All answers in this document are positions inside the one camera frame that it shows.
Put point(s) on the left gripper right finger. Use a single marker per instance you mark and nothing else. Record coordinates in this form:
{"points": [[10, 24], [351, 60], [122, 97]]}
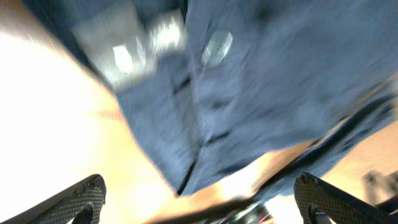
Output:
{"points": [[320, 202]]}

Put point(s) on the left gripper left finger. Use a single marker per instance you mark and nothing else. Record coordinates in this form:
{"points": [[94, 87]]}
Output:
{"points": [[80, 203]]}

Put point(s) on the dark navy shorts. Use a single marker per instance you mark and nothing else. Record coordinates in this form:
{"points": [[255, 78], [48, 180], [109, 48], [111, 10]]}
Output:
{"points": [[207, 87]]}

